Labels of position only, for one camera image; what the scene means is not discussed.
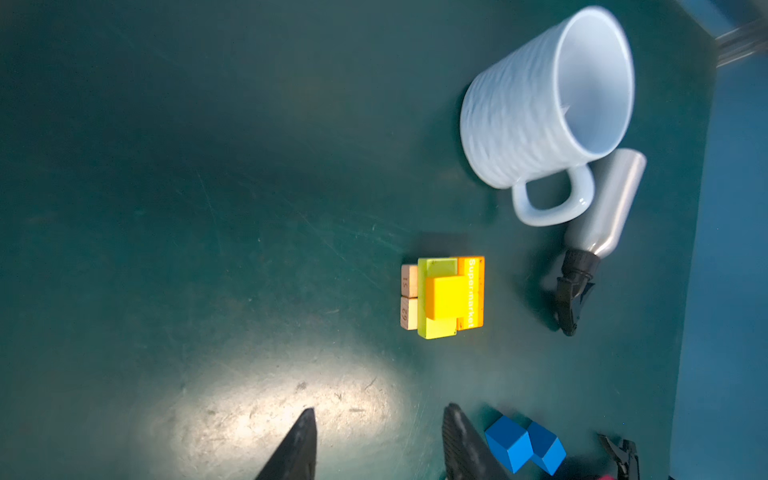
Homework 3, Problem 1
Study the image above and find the blue cube left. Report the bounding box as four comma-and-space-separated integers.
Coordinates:
485, 416, 533, 474

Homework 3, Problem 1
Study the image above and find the blue cube right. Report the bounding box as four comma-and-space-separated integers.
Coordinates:
527, 422, 566, 476

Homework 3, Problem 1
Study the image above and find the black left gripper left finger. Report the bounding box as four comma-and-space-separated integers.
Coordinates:
256, 408, 317, 480

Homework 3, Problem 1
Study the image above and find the red spray bottle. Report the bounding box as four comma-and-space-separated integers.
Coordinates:
598, 434, 640, 480

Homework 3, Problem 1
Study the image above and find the light blue ceramic mug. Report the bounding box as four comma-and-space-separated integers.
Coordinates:
460, 6, 635, 227

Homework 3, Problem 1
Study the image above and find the blue cube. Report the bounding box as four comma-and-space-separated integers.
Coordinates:
527, 422, 566, 476
485, 416, 533, 474

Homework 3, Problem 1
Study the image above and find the silver spray bottle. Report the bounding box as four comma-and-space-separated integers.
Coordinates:
554, 148, 647, 336

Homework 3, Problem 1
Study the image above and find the orange yellow block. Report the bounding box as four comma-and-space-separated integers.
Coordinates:
458, 257, 485, 331

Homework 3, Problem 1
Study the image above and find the small orange cube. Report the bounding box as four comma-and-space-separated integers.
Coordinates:
425, 275, 469, 320

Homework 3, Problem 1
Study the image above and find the lime green block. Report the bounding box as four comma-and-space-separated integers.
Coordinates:
417, 257, 460, 340

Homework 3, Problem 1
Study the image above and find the aluminium right corner post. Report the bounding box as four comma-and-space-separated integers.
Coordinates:
715, 17, 767, 68

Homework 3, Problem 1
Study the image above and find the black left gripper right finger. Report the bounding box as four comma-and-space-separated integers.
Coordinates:
442, 403, 508, 480

